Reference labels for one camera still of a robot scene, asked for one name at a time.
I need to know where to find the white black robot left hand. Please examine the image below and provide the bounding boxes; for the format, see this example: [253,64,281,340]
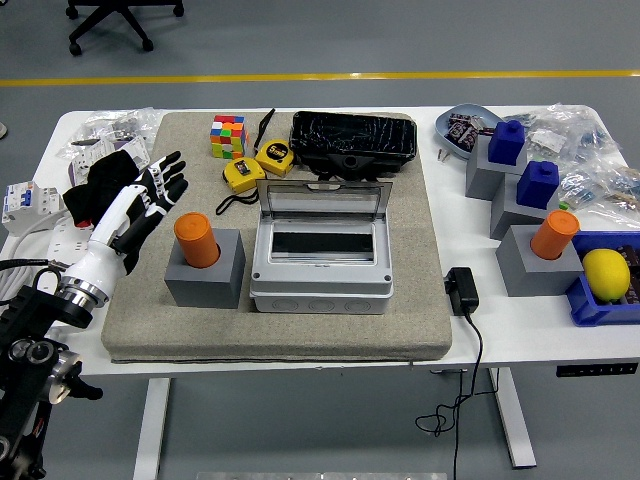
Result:
[62,150,190,297]

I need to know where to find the orange cylinder battery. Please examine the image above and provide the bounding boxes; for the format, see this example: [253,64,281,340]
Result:
[529,209,581,261]
[173,211,223,269]

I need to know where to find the smoky transparent box lid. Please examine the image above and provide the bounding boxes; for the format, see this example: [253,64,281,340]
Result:
[255,178,395,221]

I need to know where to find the grey electrical junction box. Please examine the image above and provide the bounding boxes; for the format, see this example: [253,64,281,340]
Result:
[248,212,395,315]

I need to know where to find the white power strip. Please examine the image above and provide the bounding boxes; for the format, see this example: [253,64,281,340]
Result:
[45,219,97,269]

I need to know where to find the black cloth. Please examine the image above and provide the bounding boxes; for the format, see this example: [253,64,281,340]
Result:
[62,151,146,229]

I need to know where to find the white circuit breaker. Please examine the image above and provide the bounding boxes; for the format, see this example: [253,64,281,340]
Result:
[1,180,66,237]

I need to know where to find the white socket package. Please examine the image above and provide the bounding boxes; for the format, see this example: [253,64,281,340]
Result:
[67,135,151,189]

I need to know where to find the grey block with round hole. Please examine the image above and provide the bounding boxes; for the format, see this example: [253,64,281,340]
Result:
[163,228,247,310]

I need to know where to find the clear bag of parts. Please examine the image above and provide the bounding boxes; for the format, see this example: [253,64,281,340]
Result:
[54,107,164,161]
[509,102,624,164]
[557,162,640,231]

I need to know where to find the colourful puzzle cube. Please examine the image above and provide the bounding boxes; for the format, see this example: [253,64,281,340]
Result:
[209,114,250,160]

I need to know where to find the white table leg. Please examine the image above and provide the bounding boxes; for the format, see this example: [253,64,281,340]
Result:
[132,377,172,480]
[487,367,539,469]

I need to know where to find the yellow tape measure black label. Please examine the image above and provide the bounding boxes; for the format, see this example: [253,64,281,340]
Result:
[254,138,295,176]

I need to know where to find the grey-brown fabric mat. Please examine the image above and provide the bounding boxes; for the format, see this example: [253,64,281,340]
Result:
[100,110,454,364]

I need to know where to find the black office chair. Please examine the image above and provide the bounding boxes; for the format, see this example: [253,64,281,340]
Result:
[64,0,186,56]

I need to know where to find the black crackled plastic tray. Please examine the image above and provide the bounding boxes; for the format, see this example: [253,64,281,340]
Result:
[288,110,419,174]

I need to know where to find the light blue bowl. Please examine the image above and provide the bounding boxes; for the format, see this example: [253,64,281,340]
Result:
[434,103,504,161]

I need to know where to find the black power adapter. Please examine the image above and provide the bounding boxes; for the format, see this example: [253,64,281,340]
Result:
[444,266,480,317]

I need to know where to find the dark snack packets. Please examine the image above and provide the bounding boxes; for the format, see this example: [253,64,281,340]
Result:
[446,112,494,150]

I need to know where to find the grey block holder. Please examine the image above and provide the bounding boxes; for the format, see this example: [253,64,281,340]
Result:
[465,134,529,202]
[489,174,560,240]
[495,224,586,298]

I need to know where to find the blue plastic block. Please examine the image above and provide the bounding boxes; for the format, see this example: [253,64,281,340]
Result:
[515,159,560,210]
[487,119,527,166]

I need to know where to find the blue plastic bin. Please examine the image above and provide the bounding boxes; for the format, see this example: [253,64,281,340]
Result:
[564,230,640,329]

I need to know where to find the yellow lemon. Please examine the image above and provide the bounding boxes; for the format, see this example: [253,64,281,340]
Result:
[582,248,632,304]

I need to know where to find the black table control panel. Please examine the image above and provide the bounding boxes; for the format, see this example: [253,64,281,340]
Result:
[555,361,640,379]

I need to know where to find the dark cylinders in bin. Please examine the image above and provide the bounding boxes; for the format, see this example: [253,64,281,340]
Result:
[618,242,640,306]

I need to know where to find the yellow tape measure with strap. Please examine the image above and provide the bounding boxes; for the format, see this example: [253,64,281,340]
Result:
[215,156,268,216]

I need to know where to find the black strap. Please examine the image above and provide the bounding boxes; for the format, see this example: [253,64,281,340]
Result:
[253,107,277,154]

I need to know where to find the black adapter cord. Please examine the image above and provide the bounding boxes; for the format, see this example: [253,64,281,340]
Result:
[415,312,485,480]

